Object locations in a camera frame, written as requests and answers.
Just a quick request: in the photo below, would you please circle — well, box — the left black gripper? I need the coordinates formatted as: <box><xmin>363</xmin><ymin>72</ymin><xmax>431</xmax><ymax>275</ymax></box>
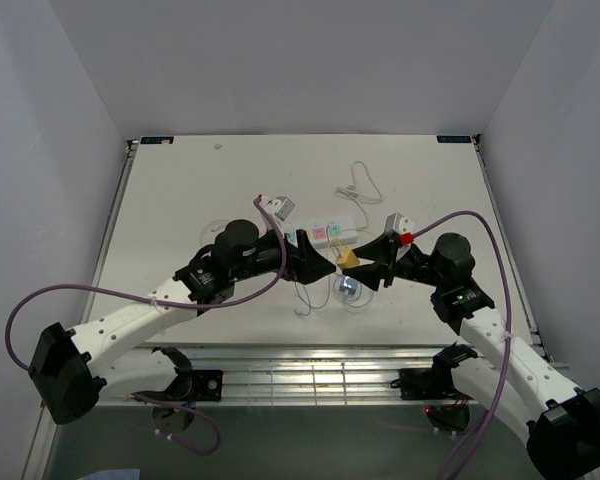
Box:
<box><xmin>231</xmin><ymin>224</ymin><xmax>335</xmax><ymax>285</ymax></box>

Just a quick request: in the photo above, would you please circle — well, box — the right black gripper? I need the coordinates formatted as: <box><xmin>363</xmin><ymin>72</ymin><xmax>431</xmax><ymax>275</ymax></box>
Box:
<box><xmin>341</xmin><ymin>232</ymin><xmax>446</xmax><ymax>291</ymax></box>

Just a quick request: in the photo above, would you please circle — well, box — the yellow charger plug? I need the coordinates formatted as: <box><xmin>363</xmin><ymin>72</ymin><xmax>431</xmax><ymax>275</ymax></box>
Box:
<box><xmin>335</xmin><ymin>248</ymin><xmax>360</xmax><ymax>271</ymax></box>

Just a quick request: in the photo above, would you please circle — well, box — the white colourful power strip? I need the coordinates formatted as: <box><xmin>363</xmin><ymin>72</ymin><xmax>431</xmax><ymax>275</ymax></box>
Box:
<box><xmin>283</xmin><ymin>215</ymin><xmax>358</xmax><ymax>250</ymax></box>

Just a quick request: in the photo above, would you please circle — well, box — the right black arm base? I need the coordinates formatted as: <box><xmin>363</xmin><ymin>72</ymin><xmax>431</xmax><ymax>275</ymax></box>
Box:
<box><xmin>390</xmin><ymin>343</ymin><xmax>478</xmax><ymax>400</ymax></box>

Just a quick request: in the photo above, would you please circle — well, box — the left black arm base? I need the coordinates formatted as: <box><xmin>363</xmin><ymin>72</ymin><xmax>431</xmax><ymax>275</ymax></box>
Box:
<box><xmin>150</xmin><ymin>347</ymin><xmax>224</xmax><ymax>403</ymax></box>

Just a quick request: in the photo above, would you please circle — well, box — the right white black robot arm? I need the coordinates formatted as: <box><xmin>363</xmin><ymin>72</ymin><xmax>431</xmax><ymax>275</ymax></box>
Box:
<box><xmin>343</xmin><ymin>232</ymin><xmax>600</xmax><ymax>479</ymax></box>

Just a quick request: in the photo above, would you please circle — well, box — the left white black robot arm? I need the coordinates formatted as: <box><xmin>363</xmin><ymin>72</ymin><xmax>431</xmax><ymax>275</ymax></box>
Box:
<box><xmin>28</xmin><ymin>219</ymin><xmax>336</xmax><ymax>425</ymax></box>

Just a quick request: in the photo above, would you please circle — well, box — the blue charger plug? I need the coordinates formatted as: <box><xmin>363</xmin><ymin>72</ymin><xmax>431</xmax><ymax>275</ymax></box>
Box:
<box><xmin>335</xmin><ymin>275</ymin><xmax>361</xmax><ymax>298</ymax></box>

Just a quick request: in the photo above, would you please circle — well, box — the right blue corner label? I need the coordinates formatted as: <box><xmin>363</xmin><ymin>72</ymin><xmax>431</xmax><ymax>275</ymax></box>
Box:
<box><xmin>436</xmin><ymin>135</ymin><xmax>472</xmax><ymax>144</ymax></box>

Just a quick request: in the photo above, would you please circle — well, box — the blue corner label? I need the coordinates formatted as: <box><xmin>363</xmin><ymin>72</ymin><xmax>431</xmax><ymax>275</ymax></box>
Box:
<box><xmin>436</xmin><ymin>135</ymin><xmax>472</xmax><ymax>144</ymax></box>
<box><xmin>140</xmin><ymin>136</ymin><xmax>174</xmax><ymax>145</ymax></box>

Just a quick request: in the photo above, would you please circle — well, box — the left blue corner label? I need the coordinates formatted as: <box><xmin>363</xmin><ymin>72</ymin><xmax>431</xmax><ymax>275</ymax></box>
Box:
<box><xmin>140</xmin><ymin>136</ymin><xmax>174</xmax><ymax>145</ymax></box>

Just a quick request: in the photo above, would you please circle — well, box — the blue cloth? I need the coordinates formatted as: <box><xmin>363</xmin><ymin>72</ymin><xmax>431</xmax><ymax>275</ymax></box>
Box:
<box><xmin>84</xmin><ymin>469</ymin><xmax>140</xmax><ymax>480</ymax></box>

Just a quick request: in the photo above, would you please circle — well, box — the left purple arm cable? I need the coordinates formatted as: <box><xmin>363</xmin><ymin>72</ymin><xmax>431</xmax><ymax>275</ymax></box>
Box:
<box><xmin>4</xmin><ymin>195</ymin><xmax>290</xmax><ymax>372</ymax></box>

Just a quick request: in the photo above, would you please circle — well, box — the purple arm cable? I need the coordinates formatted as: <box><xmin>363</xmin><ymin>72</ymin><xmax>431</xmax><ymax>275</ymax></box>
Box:
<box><xmin>4</xmin><ymin>195</ymin><xmax>290</xmax><ymax>372</ymax></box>
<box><xmin>412</xmin><ymin>209</ymin><xmax>512</xmax><ymax>480</ymax></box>

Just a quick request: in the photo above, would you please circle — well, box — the white power strip cord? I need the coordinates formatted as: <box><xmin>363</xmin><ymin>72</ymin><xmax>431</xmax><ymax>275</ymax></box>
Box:
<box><xmin>335</xmin><ymin>160</ymin><xmax>384</xmax><ymax>232</ymax></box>

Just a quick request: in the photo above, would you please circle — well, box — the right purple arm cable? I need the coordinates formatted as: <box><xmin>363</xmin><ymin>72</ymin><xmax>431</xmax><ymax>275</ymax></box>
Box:
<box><xmin>412</xmin><ymin>209</ymin><xmax>512</xmax><ymax>480</ymax></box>

